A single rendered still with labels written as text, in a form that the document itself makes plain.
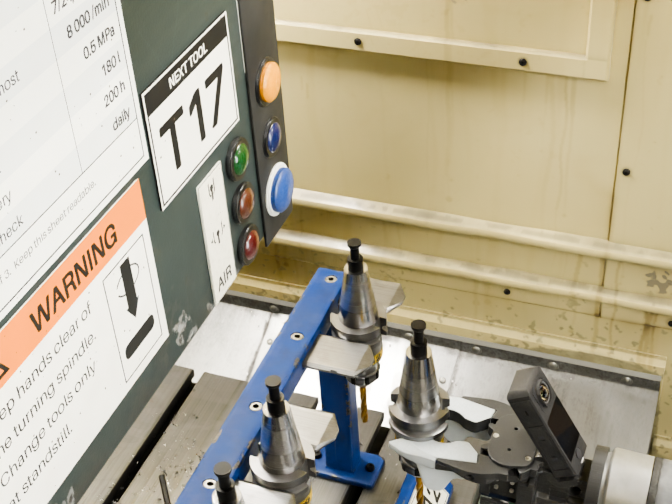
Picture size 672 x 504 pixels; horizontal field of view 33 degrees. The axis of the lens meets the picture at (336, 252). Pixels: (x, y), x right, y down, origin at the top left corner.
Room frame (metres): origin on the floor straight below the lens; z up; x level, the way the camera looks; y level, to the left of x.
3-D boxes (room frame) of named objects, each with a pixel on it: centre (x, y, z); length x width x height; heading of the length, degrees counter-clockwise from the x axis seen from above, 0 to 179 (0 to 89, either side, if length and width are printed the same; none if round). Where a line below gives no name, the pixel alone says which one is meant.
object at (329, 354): (0.90, 0.00, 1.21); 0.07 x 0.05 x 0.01; 67
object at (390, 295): (1.00, -0.04, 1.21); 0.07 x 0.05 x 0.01; 67
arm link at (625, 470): (0.73, -0.27, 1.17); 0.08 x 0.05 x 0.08; 157
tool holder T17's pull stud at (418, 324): (0.81, -0.07, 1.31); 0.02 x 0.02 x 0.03
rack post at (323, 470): (1.02, 0.01, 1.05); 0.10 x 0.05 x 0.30; 67
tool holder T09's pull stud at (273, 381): (0.74, 0.07, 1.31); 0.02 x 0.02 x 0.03
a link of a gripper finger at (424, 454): (0.77, -0.08, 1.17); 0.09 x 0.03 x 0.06; 81
